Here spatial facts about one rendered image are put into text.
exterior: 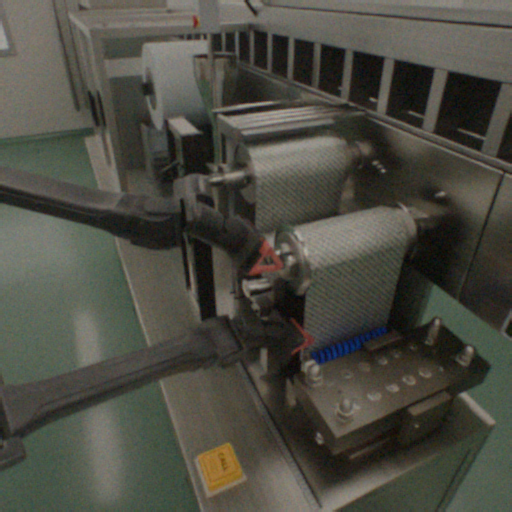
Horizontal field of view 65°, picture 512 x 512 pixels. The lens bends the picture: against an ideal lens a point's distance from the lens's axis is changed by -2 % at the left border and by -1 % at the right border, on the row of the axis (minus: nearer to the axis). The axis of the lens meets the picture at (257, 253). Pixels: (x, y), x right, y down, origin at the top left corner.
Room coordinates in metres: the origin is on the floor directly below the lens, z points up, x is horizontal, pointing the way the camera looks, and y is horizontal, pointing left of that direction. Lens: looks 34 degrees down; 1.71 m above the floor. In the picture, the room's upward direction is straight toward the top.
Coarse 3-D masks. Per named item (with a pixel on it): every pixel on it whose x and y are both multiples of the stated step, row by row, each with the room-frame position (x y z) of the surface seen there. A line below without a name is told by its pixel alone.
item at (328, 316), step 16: (336, 288) 0.64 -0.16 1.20; (352, 288) 0.66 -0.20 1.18; (368, 288) 0.68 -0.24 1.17; (384, 288) 0.70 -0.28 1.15; (320, 304) 0.63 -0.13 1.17; (336, 304) 0.64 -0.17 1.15; (352, 304) 0.66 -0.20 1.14; (368, 304) 0.68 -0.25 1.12; (384, 304) 0.70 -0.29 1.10; (304, 320) 0.61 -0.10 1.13; (320, 320) 0.63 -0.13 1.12; (336, 320) 0.65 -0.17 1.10; (352, 320) 0.66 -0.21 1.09; (368, 320) 0.68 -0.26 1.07; (384, 320) 0.70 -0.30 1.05; (320, 336) 0.63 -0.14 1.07; (336, 336) 0.65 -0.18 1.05; (352, 336) 0.67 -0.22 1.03; (304, 352) 0.61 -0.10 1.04
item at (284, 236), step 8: (392, 208) 0.78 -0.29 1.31; (400, 216) 0.75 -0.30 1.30; (408, 232) 0.73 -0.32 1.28; (280, 240) 0.70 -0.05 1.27; (288, 240) 0.67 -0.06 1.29; (408, 240) 0.72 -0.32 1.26; (296, 248) 0.64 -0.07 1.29; (296, 256) 0.64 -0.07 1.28; (304, 272) 0.61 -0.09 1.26; (288, 280) 0.66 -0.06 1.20; (296, 280) 0.63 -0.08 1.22
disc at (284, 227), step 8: (280, 224) 0.71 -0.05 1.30; (280, 232) 0.71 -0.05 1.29; (288, 232) 0.68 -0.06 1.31; (296, 232) 0.65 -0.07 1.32; (296, 240) 0.65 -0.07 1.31; (304, 248) 0.62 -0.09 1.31; (304, 256) 0.62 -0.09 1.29; (304, 264) 0.62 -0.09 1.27; (304, 280) 0.61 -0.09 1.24; (296, 288) 0.64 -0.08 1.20; (304, 288) 0.61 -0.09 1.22
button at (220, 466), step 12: (228, 444) 0.47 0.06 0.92; (204, 456) 0.44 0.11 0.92; (216, 456) 0.44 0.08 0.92; (228, 456) 0.44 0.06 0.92; (204, 468) 0.42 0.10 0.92; (216, 468) 0.42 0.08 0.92; (228, 468) 0.42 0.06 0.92; (240, 468) 0.42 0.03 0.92; (216, 480) 0.39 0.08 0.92; (228, 480) 0.40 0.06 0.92
